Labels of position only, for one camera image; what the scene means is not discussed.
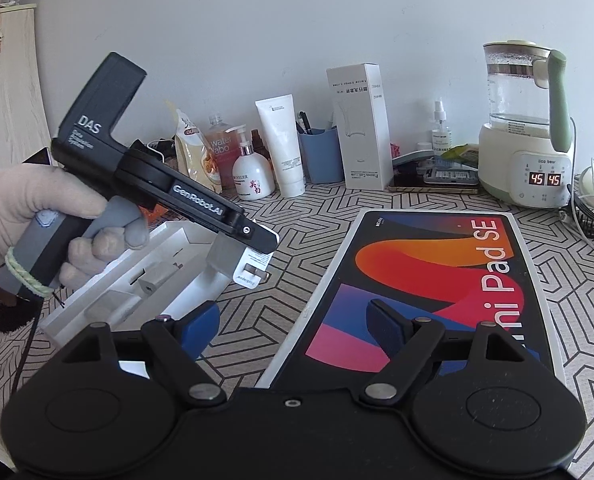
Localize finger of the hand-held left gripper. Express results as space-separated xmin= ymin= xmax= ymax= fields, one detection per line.
xmin=222 ymin=209 xmax=280 ymax=256

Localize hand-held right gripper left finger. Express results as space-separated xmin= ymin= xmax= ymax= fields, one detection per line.
xmin=61 ymin=302 xmax=226 ymax=407

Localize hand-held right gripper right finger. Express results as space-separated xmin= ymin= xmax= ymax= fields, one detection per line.
xmin=359 ymin=299 xmax=541 ymax=407

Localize white box tray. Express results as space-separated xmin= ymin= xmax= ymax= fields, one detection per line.
xmin=44 ymin=219 xmax=279 ymax=357

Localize colourful tablet box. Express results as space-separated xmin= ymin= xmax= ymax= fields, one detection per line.
xmin=254 ymin=209 xmax=567 ymax=392

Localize geometric patterned desktop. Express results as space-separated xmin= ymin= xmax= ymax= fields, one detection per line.
xmin=0 ymin=180 xmax=594 ymax=480

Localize person's left hand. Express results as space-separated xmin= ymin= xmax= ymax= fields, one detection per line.
xmin=0 ymin=164 xmax=149 ymax=291

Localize white pump lotion bottle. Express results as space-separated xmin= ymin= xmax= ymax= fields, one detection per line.
xmin=231 ymin=123 xmax=277 ymax=202

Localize grey charger adapter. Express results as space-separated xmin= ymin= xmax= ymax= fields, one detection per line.
xmin=131 ymin=266 xmax=179 ymax=297

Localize black pouch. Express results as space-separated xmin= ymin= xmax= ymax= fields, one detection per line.
xmin=146 ymin=137 xmax=179 ymax=174

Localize pink clear plastic bottle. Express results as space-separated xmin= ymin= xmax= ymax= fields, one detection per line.
xmin=207 ymin=114 xmax=239 ymax=192

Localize brown small bottle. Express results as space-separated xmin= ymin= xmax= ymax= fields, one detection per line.
xmin=250 ymin=129 xmax=269 ymax=162

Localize white cosmetic tube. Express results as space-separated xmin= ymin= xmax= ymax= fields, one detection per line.
xmin=254 ymin=93 xmax=307 ymax=199

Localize yellow snack bag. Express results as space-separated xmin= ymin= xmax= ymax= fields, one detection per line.
xmin=165 ymin=101 xmax=224 ymax=196

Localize light wooden wardrobe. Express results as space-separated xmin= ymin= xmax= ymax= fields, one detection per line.
xmin=0 ymin=2 xmax=54 ymax=184

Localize blue pen cup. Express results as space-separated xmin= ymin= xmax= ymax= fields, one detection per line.
xmin=297 ymin=126 xmax=346 ymax=185

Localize dark smartphone with gold edge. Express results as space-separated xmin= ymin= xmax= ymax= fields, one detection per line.
xmin=387 ymin=172 xmax=481 ymax=196

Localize tall white carton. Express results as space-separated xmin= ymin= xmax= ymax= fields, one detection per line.
xmin=325 ymin=63 xmax=396 ymax=191

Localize small labelled flat box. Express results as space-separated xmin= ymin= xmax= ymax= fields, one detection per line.
xmin=421 ymin=167 xmax=479 ymax=185

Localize white blue flat device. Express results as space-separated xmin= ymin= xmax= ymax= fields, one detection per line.
xmin=393 ymin=142 xmax=436 ymax=171

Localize green yellow packet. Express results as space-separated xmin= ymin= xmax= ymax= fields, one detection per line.
xmin=440 ymin=143 xmax=481 ymax=167

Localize cream kettle heating base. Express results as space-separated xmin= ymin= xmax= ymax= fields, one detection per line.
xmin=478 ymin=122 xmax=576 ymax=209

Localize small clear spray bottle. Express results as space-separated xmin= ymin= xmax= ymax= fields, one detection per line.
xmin=429 ymin=100 xmax=454 ymax=157

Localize green white hair tie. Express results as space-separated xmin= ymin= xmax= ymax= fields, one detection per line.
xmin=4 ymin=246 xmax=54 ymax=299

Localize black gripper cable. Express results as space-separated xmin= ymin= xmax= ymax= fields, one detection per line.
xmin=9 ymin=300 xmax=45 ymax=401

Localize white power cable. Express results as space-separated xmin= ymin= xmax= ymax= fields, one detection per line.
xmin=557 ymin=116 xmax=594 ymax=267

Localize black wire basket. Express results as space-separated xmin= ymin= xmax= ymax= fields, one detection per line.
xmin=570 ymin=192 xmax=594 ymax=242

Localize glass kettle with green handle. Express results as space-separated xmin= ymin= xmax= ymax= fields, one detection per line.
xmin=482 ymin=40 xmax=576 ymax=153

